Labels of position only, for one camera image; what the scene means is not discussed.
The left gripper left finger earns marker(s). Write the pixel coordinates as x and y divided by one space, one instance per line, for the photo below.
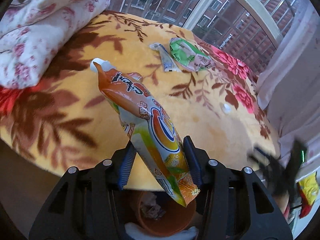
82 205

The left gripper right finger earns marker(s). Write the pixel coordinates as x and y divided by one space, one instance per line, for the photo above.
234 204

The yellow red wrapper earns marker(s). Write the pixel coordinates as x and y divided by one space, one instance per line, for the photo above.
308 189

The orange drink pouch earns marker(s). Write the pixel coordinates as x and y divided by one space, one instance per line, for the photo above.
149 128

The clear blue sachet wrapper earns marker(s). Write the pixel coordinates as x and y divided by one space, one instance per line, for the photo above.
167 61

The green white plastic wrapper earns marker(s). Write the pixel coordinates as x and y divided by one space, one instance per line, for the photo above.
189 56

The orange plastic trash bin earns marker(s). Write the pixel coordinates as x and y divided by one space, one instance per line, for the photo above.
159 214

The yellow floral bed blanket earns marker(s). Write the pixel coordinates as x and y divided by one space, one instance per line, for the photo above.
65 121

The white bottle cap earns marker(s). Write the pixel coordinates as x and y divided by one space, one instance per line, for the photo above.
226 108

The pink sheer right curtain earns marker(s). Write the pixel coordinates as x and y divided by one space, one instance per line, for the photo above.
288 90

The folded floral white quilt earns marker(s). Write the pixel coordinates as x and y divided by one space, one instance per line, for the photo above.
33 31

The white window frame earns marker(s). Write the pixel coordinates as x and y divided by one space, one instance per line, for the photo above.
224 23

